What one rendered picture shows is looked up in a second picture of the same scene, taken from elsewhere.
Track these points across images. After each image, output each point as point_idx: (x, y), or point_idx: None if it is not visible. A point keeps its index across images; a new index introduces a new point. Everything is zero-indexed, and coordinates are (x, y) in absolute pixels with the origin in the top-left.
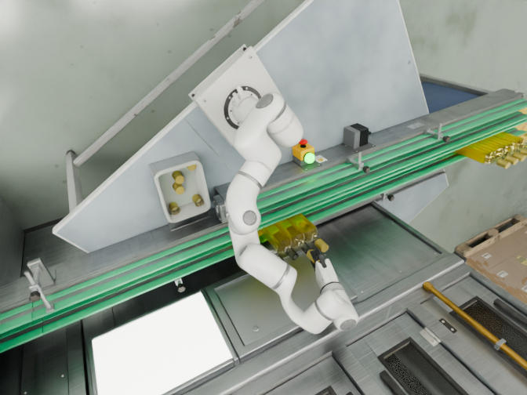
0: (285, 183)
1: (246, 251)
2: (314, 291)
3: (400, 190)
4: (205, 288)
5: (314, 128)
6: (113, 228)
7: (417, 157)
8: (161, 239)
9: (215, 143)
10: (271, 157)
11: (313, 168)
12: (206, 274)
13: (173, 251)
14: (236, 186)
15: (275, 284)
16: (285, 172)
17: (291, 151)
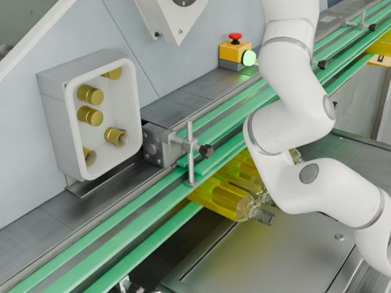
0: (232, 95)
1: (326, 171)
2: (324, 239)
3: None
4: (161, 282)
5: (239, 20)
6: None
7: (345, 54)
8: (73, 215)
9: (133, 35)
10: (317, 11)
11: (257, 72)
12: (140, 264)
13: (105, 229)
14: (289, 60)
15: (373, 217)
16: (222, 81)
17: (217, 53)
